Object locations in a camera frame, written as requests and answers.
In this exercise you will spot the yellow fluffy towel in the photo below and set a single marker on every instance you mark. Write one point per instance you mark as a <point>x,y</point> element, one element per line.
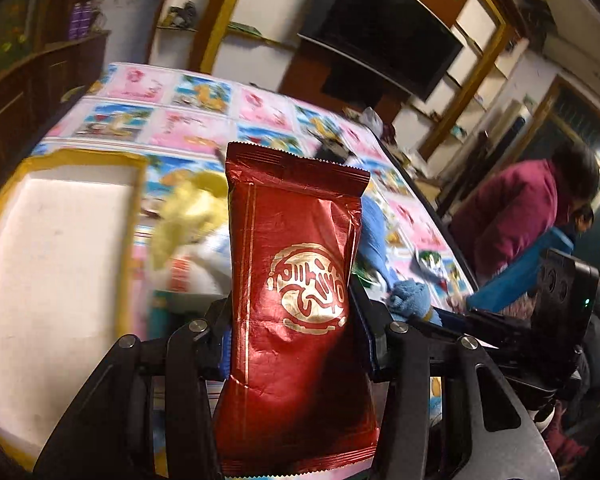
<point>195,208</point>

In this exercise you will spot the black box with stick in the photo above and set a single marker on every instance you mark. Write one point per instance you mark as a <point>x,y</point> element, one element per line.
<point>332,149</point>

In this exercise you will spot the white foam box yellow tape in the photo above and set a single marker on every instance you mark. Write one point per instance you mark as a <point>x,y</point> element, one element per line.
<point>67,220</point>

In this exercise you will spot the blue sleeve forearm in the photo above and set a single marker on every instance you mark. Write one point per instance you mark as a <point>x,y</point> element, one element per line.
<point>519,276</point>

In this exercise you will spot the white packet red text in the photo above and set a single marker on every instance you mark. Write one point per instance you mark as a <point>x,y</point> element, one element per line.
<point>194,276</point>

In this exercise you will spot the colourful printed tablecloth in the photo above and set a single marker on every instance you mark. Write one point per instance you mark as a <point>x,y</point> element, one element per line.
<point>182,123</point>

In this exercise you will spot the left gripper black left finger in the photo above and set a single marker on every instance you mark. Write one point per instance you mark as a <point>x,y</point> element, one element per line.
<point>106,432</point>

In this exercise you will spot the black flat television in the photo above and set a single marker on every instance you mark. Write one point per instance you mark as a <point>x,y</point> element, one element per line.
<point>399,40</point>

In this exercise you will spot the person in magenta jacket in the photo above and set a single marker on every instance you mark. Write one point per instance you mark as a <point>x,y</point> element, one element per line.
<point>507,213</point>

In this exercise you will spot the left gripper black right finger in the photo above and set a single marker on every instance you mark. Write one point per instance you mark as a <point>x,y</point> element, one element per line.
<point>449,411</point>

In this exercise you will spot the dark wooden cabinet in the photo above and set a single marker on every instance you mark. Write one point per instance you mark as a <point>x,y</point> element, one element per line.
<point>36,91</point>

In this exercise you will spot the red foil snack packet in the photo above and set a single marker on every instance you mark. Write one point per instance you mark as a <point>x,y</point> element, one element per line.
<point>296,399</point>

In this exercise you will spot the blue fluffy towel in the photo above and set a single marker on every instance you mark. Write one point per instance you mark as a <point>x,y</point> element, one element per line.
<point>406,300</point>

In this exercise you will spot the purple bottles on cabinet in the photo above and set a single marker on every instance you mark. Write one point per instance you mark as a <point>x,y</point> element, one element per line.
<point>80,20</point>

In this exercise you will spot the figurine on shelf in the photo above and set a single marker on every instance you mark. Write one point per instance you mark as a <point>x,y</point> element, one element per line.
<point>182,17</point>

